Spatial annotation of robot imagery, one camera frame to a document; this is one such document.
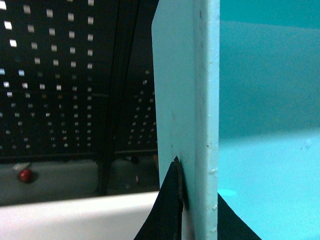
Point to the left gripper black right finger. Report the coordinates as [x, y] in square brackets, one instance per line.
[230, 226]

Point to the black perforated metal panel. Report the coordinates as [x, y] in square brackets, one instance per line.
[76, 79]

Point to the light cyan plastic bin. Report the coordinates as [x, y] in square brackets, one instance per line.
[237, 91]

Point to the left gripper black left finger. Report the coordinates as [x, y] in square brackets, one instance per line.
[165, 219]

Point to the red round button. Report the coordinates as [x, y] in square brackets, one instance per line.
[26, 175]

